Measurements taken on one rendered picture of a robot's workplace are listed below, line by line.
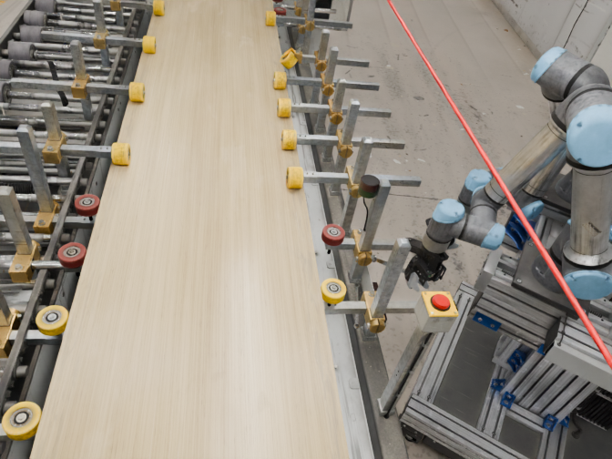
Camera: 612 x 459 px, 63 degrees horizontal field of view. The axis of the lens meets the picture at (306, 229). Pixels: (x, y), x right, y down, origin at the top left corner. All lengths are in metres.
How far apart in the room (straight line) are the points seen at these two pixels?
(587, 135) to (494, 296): 0.70
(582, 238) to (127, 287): 1.23
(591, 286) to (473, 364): 1.09
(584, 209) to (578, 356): 0.51
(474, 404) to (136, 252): 1.52
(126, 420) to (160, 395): 0.09
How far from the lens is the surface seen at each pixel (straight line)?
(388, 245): 1.81
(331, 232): 1.72
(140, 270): 1.58
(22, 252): 1.74
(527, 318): 1.76
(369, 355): 1.69
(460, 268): 3.13
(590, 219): 1.35
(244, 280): 1.54
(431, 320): 1.17
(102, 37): 2.74
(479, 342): 2.53
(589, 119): 1.20
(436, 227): 1.40
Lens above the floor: 2.08
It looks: 43 degrees down
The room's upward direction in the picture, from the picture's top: 11 degrees clockwise
